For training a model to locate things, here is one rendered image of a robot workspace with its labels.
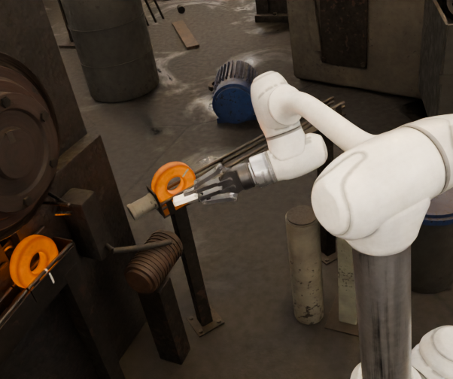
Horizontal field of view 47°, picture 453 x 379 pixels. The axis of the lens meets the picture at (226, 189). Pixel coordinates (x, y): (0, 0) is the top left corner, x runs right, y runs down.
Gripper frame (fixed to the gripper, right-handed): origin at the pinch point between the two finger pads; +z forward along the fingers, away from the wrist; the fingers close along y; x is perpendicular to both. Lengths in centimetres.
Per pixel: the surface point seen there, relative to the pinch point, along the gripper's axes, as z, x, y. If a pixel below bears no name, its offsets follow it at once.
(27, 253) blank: 44.4, -9.0, -6.1
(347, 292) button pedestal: -34, 16, 73
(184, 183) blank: 4.8, 27.0, 11.0
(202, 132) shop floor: 18, 192, 72
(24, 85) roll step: 24, 3, -45
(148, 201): 17.0, 20.9, 9.0
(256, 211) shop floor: -5, 98, 82
